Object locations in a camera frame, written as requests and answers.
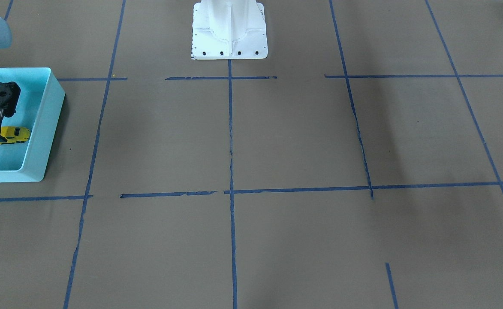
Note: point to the white pedestal column base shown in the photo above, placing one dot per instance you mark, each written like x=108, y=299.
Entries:
x=229, y=29

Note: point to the turquoise plastic storage bin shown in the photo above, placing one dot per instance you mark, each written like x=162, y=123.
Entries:
x=38, y=109

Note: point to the yellow beetle toy car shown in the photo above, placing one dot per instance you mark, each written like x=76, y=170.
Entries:
x=14, y=134

